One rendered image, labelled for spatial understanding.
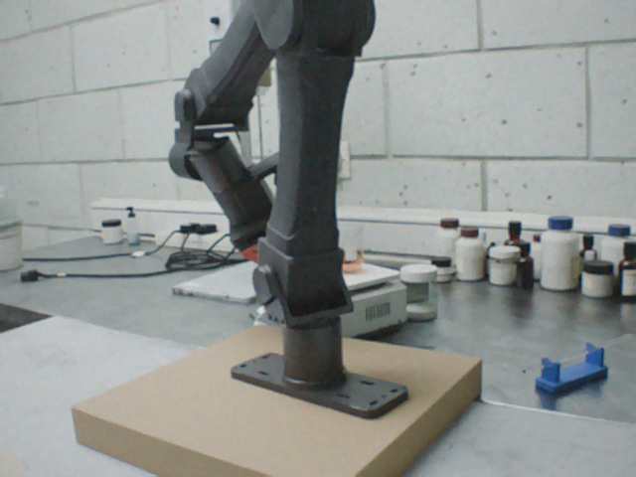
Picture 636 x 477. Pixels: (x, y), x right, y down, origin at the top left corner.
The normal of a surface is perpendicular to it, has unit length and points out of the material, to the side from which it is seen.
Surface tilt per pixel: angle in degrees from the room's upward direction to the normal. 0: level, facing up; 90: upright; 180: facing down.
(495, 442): 0
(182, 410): 0
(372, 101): 90
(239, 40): 93
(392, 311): 90
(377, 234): 90
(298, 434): 0
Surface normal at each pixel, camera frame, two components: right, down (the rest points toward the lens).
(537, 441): -0.05, -0.98
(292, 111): -0.81, 0.23
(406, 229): -0.55, 0.18
